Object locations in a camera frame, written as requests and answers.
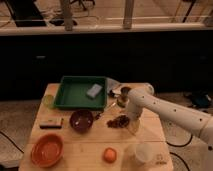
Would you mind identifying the dark red grape bunch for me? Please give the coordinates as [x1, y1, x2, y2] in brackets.
[107, 115, 130, 128]

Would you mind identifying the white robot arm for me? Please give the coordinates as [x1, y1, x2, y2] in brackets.
[126, 84, 213, 148]

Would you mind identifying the dark red bowl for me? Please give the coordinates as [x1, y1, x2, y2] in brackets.
[69, 110, 94, 134]

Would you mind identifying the orange bowl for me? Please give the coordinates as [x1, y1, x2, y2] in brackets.
[30, 133, 63, 168]

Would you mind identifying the white cup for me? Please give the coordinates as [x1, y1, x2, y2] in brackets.
[134, 143, 154, 164]

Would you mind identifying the small spoon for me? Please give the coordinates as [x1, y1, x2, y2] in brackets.
[94, 102, 116, 120]

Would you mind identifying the metal cup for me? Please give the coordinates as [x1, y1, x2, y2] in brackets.
[121, 87, 131, 102]

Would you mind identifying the marker pen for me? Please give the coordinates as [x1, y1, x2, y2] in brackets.
[109, 89, 121, 98]

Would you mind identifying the orange fruit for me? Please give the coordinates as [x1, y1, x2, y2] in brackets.
[103, 148, 117, 163]

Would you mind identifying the grey sponge block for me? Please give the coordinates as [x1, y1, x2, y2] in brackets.
[87, 84, 102, 99]

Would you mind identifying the green plastic tray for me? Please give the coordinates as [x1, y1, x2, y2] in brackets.
[54, 76, 107, 110]

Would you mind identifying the black and wood block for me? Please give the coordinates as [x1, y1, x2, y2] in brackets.
[39, 118, 63, 129]

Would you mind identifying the yellow-green small cup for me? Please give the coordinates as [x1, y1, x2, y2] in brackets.
[42, 95, 54, 108]

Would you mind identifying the black floor cable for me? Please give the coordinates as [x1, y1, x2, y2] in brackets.
[165, 133, 194, 148]

